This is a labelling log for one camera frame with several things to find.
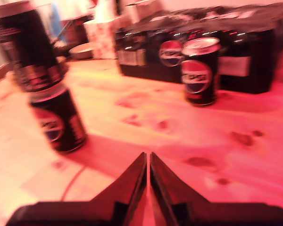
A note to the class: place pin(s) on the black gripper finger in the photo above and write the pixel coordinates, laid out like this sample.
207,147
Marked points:
165,188
132,188

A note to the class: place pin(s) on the black Pepsi Max can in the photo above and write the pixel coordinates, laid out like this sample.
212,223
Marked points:
26,47
61,122
200,77

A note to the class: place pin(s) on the black shrink-wrapped Pepsi multipack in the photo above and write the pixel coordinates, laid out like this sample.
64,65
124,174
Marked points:
250,47

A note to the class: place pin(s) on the grey shallow bowl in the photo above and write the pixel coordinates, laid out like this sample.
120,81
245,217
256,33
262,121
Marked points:
81,50

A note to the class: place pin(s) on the gingerbread print tissue box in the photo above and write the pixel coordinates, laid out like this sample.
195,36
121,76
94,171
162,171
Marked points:
101,40

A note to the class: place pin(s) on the dark patterned box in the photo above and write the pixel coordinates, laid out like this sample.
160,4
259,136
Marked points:
75,33

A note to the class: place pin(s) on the white tissue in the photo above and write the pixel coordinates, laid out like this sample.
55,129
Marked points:
105,11

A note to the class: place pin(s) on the brown cardboard box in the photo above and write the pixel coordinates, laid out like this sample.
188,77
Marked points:
141,9

